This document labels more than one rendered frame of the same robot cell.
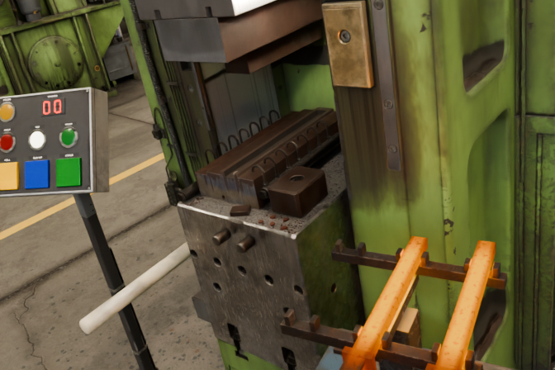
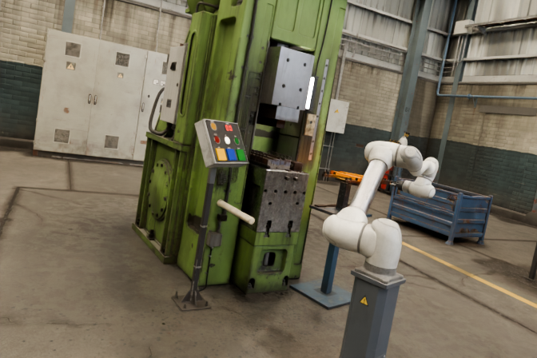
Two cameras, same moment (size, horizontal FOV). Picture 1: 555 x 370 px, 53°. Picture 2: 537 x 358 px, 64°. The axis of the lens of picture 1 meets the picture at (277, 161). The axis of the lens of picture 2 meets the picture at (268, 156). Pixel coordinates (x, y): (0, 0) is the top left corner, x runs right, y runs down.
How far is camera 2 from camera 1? 3.20 m
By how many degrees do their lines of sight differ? 75
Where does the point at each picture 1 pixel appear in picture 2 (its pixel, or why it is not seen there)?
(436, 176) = (317, 161)
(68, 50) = not seen: outside the picture
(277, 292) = (296, 196)
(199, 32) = (292, 112)
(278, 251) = (302, 180)
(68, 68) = not seen: outside the picture
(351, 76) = (309, 133)
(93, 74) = not seen: outside the picture
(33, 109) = (222, 127)
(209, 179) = (273, 161)
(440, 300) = (309, 200)
